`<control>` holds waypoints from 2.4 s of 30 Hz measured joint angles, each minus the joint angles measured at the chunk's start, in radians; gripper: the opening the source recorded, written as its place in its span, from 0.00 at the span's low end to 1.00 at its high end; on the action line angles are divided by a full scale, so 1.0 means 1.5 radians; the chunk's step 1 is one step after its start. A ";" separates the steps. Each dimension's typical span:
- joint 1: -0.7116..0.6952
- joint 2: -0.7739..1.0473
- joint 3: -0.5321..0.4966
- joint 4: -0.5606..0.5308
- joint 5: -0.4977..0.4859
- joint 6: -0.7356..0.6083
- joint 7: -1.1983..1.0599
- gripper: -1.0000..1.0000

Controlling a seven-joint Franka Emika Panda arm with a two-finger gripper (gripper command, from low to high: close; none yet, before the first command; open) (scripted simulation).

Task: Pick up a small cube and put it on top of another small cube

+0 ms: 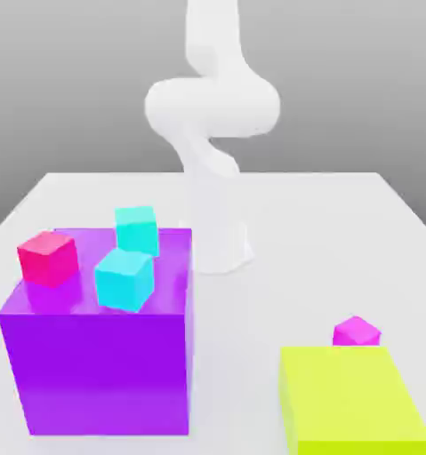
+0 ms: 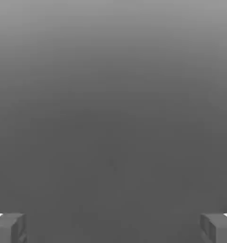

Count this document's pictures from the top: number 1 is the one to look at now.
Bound large purple box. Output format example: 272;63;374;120
0;227;193;437

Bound small turquoise cube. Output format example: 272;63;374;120
113;205;161;258

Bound small red cube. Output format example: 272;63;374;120
16;230;80;289

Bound small magenta cube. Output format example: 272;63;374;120
332;315;382;347

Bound large yellow box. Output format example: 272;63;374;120
278;345;426;455

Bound small cyan cube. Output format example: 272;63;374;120
93;247;156;315

